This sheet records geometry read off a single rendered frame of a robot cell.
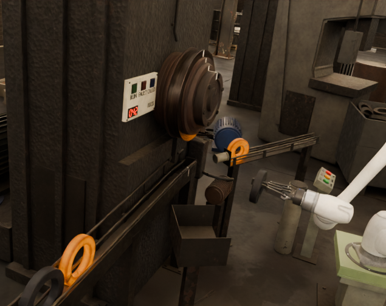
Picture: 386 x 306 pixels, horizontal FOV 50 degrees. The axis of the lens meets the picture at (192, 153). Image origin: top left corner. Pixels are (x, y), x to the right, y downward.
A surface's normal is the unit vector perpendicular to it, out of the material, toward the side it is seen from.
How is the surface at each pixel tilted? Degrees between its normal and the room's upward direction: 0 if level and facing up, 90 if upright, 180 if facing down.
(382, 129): 90
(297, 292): 0
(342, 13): 90
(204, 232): 5
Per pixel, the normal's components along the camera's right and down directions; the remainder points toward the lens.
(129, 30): 0.91, 0.25
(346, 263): 0.15, -0.93
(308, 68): -0.60, 0.23
